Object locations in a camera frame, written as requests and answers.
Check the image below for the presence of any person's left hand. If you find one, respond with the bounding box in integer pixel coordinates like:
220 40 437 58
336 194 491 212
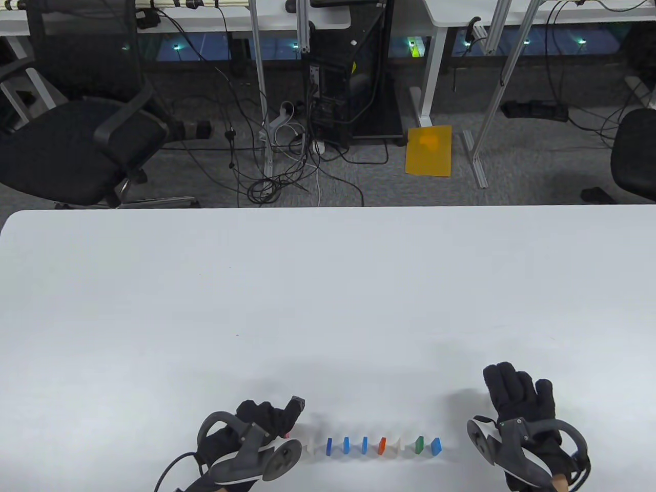
187 396 306 492

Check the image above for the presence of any person's right hand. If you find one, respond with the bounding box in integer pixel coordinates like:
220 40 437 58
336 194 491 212
483 362 580 492

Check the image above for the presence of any grey left hand controller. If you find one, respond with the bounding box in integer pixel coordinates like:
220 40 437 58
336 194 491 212
197 412 303 485

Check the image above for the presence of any grey hand controller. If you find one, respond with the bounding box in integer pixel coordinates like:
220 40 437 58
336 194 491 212
197 412 303 485
467 415 590 488

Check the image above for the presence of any grey right hand controller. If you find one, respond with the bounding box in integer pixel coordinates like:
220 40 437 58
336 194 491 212
467 415 590 488

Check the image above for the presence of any yellow plastic sheet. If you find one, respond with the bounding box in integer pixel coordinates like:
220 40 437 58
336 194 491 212
405 125 453 178

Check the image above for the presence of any black power strip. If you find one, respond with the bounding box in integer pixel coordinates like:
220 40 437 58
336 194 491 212
500 99 570 122

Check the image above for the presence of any white power strip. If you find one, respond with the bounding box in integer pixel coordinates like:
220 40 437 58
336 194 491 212
258 100 299 143

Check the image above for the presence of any black computer tower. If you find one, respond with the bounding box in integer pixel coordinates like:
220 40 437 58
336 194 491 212
306 4 405 150

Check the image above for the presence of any black mesh office chair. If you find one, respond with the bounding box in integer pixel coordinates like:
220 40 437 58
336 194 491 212
0 0 213 210

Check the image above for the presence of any white desk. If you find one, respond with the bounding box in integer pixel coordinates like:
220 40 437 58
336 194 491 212
0 0 353 37
408 0 656 130

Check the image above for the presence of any blue black right glove cable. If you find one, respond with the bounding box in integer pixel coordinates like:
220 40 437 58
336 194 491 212
569 448 591 490

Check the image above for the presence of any black left glove cable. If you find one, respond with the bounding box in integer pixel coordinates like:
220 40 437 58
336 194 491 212
154 452 208 492

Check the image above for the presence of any tangle of black cables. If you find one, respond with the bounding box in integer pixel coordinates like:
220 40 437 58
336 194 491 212
154 8 390 208

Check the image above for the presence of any aluminium frame post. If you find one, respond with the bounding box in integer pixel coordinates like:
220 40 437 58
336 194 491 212
248 0 276 178
296 0 312 55
481 0 514 56
463 0 545 189

